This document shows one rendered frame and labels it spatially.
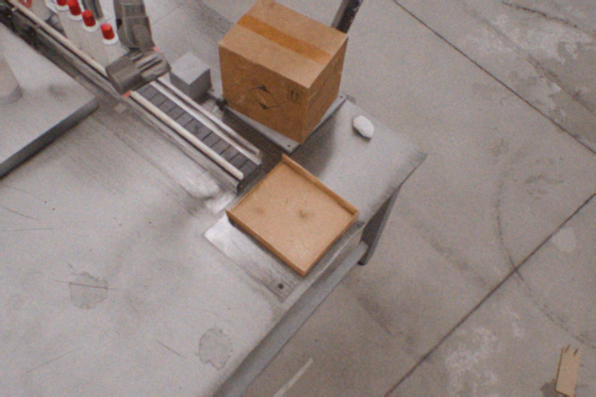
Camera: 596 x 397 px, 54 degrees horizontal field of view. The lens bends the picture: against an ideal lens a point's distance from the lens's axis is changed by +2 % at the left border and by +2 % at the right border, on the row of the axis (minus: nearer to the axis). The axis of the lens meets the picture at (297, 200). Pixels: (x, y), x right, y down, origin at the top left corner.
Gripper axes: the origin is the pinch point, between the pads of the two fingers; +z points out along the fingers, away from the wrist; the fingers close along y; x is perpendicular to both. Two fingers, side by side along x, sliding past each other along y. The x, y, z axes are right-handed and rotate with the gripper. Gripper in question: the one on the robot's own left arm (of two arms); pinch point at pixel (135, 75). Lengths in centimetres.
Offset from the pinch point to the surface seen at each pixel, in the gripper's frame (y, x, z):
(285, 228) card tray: -12, 57, -3
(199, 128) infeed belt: -13.0, 22.2, 20.3
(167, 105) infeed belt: -11.1, 11.5, 28.8
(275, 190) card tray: -18, 49, 5
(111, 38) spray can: -7.1, -12.8, 26.2
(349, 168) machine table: -41, 56, 0
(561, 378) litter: -80, 182, 2
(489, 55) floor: -201, 84, 87
